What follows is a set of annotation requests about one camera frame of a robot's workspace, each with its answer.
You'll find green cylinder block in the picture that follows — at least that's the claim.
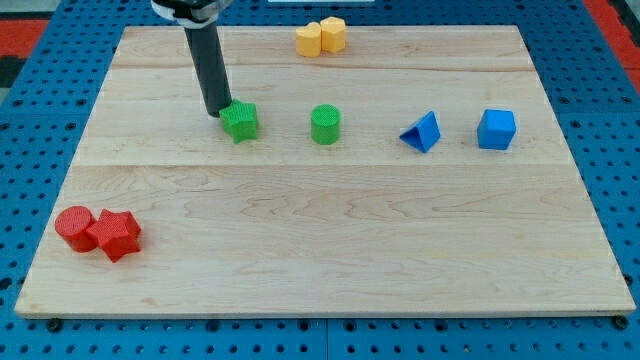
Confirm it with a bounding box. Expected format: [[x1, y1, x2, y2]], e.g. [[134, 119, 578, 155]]
[[310, 104, 341, 145]]

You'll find blue triangular prism block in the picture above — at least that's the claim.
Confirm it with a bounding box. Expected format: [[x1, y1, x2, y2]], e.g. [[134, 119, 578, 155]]
[[399, 111, 441, 153]]

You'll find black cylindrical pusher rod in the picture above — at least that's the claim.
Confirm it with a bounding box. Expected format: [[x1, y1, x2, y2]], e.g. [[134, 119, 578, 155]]
[[184, 22, 232, 118]]

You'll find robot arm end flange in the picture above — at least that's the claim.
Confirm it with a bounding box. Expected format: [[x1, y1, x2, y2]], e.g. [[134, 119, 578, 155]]
[[150, 0, 233, 29]]

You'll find yellow heart block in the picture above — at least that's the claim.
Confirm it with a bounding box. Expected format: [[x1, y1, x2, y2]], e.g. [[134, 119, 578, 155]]
[[295, 22, 322, 57]]

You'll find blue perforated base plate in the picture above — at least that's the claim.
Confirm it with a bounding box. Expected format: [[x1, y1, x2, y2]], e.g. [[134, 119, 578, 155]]
[[1, 0, 639, 359]]

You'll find red cylinder block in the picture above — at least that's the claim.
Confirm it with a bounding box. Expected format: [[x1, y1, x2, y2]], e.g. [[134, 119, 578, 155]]
[[54, 206, 97, 253]]

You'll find wooden board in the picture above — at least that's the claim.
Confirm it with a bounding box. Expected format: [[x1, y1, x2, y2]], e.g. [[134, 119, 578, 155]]
[[15, 26, 636, 319]]

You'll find red star block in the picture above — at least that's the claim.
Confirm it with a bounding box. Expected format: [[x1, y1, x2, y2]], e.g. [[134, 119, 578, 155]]
[[87, 209, 141, 263]]

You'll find blue cube block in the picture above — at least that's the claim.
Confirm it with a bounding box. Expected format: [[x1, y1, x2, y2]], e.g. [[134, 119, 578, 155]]
[[476, 109, 517, 150]]

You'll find yellow hexagon block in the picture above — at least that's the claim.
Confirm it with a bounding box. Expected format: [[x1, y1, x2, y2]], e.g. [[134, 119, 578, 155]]
[[320, 17, 346, 53]]

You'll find green star block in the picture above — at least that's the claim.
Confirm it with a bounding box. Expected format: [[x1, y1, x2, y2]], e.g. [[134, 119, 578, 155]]
[[219, 99, 259, 144]]

